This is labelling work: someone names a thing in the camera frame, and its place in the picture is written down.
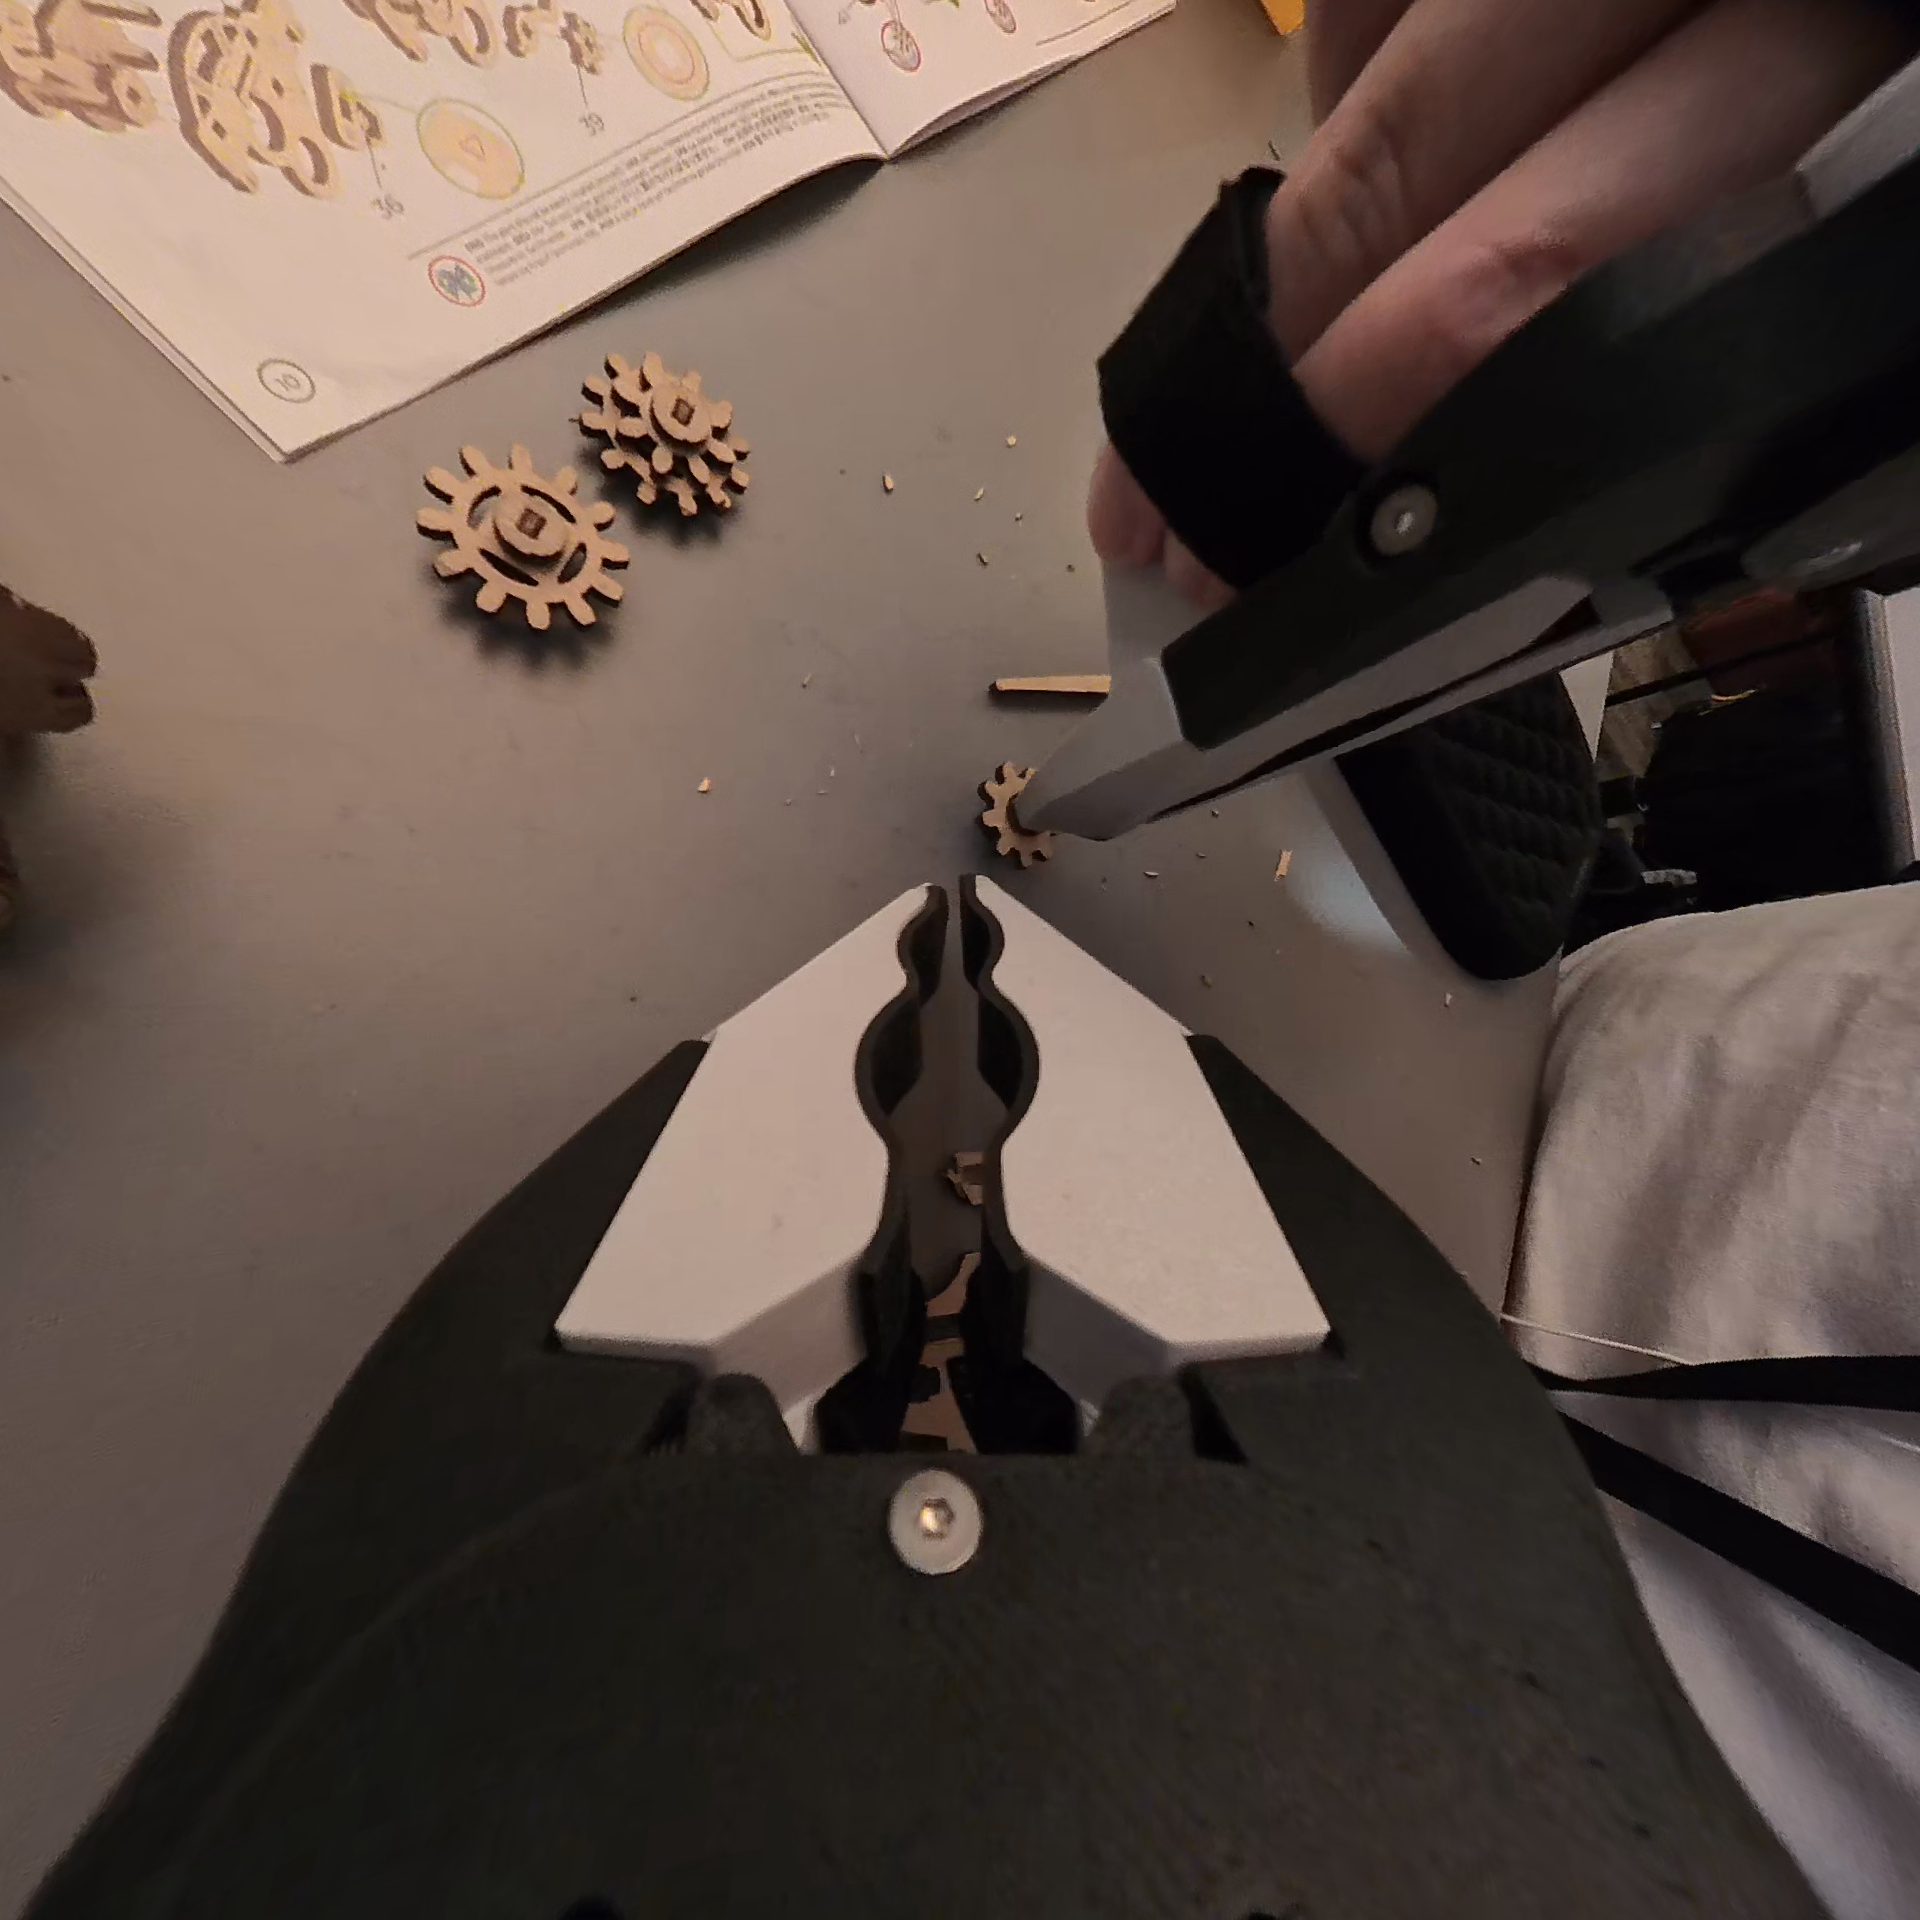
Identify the laser-cut plywood sheet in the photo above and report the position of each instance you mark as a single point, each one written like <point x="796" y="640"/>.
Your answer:
<point x="939" y="1357"/>

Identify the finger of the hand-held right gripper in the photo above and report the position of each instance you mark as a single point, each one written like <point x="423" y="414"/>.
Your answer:
<point x="1502" y="671"/>
<point x="1126" y="740"/>

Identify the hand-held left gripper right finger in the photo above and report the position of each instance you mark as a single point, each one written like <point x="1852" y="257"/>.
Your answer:
<point x="1172" y="1201"/>

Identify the thin wooden splinter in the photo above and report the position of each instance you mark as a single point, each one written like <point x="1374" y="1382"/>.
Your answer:
<point x="1052" y="686"/>

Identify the person's right hand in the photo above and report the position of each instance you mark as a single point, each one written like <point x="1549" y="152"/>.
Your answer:
<point x="1502" y="177"/>

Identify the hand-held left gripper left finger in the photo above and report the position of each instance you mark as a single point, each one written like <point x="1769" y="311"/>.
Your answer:
<point x="707" y="1201"/>

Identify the black padded wrist rest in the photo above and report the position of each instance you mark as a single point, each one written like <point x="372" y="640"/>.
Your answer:
<point x="1471" y="837"/>

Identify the small wooden gear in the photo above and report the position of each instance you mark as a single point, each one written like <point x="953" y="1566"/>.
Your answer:
<point x="998" y="792"/>
<point x="670" y="474"/>
<point x="523" y="582"/>

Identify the printed instruction booklet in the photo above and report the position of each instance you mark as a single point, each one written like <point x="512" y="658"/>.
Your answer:
<point x="446" y="296"/>

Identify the partly built wooden model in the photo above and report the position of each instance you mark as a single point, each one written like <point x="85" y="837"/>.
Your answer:
<point x="44" y="660"/>

